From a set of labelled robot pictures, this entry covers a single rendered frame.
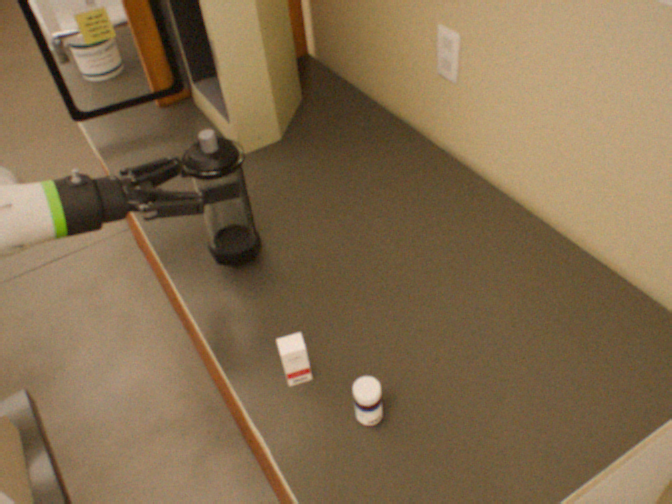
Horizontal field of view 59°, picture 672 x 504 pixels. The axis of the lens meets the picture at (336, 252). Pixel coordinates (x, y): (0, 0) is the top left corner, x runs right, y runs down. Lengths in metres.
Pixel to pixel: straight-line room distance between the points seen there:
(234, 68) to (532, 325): 0.84
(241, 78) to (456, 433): 0.90
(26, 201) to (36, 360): 1.64
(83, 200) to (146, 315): 1.57
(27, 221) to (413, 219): 0.72
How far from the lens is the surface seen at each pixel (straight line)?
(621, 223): 1.19
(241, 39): 1.40
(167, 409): 2.22
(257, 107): 1.48
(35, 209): 0.99
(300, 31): 1.91
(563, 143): 1.21
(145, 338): 2.45
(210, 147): 1.04
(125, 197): 1.03
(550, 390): 1.02
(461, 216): 1.27
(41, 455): 1.09
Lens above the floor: 1.78
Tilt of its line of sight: 44 degrees down
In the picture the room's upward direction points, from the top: 8 degrees counter-clockwise
